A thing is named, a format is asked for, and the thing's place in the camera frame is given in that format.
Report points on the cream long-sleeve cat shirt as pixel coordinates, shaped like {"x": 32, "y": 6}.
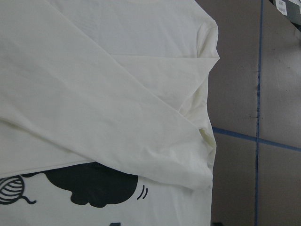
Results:
{"x": 103, "y": 113}

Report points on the black box with label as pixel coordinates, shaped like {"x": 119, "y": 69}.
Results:
{"x": 291, "y": 9}

